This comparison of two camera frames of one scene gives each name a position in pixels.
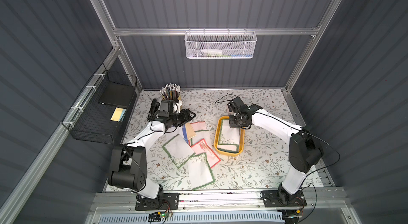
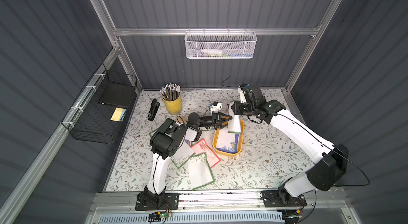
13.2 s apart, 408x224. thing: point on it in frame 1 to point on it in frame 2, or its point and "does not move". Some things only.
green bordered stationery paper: (201, 135) does not move
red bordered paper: (201, 147) does not move
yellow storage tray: (215, 138) does not move
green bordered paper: (178, 151) does not move
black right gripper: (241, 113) to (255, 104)
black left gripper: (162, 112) to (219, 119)
